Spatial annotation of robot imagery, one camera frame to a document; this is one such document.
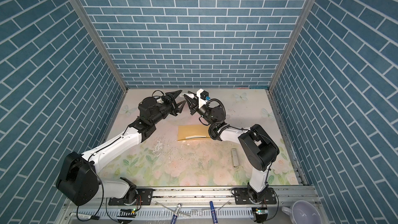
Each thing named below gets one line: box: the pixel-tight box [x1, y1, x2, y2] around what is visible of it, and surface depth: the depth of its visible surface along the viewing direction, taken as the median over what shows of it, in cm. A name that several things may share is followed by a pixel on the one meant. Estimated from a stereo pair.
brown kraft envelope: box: [177, 124, 211, 141], surface depth 101 cm
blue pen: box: [209, 200, 219, 224], surface depth 70 cm
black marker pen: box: [69, 212, 100, 220], surface depth 69 cm
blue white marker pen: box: [170, 203, 182, 224], surface depth 70 cm
